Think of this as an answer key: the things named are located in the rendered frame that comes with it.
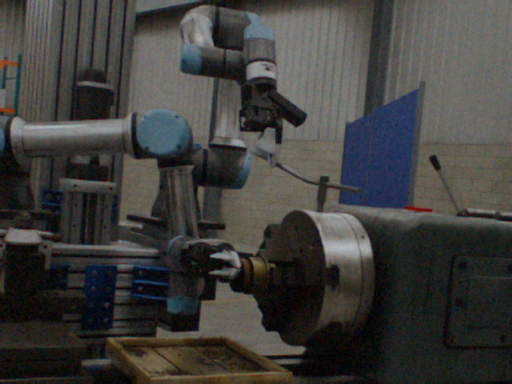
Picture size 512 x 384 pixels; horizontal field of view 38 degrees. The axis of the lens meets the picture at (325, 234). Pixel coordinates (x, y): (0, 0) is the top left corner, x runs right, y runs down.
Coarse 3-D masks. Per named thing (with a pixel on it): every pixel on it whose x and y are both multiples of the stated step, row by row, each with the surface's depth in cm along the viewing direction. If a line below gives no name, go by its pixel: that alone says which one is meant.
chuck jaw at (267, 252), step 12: (276, 228) 176; (264, 240) 172; (276, 240) 173; (288, 240) 176; (264, 252) 170; (276, 252) 171; (288, 252) 173; (276, 264) 171; (288, 264) 173; (300, 264) 175
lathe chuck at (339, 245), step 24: (288, 216) 176; (312, 216) 166; (336, 216) 170; (312, 240) 165; (336, 240) 163; (312, 264) 164; (336, 264) 160; (360, 264) 163; (312, 288) 163; (336, 288) 160; (360, 288) 162; (288, 312) 173; (312, 312) 163; (336, 312) 161; (288, 336) 172; (312, 336) 163; (336, 336) 167
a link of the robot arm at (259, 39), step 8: (256, 24) 182; (264, 24) 183; (248, 32) 183; (256, 32) 181; (264, 32) 182; (272, 32) 184; (248, 40) 182; (256, 40) 181; (264, 40) 181; (272, 40) 183; (248, 48) 182; (256, 48) 180; (264, 48) 181; (272, 48) 182; (248, 56) 181; (256, 56) 180; (264, 56) 180; (272, 56) 182; (248, 64) 181
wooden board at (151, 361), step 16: (192, 336) 180; (224, 336) 184; (112, 352) 165; (128, 352) 158; (144, 352) 168; (160, 352) 169; (176, 352) 171; (192, 352) 173; (240, 352) 175; (128, 368) 153; (144, 368) 146; (160, 368) 155; (176, 368) 157; (192, 368) 157; (208, 368) 159; (224, 368) 161; (240, 368) 161; (272, 368) 159
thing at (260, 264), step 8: (232, 264) 167; (248, 264) 164; (256, 264) 164; (264, 264) 165; (272, 264) 168; (240, 272) 162; (248, 272) 162; (256, 272) 163; (264, 272) 164; (240, 280) 162; (248, 280) 162; (256, 280) 163; (264, 280) 164; (232, 288) 166; (240, 288) 163; (248, 288) 164; (256, 288) 164; (264, 288) 165; (272, 288) 167; (256, 296) 168
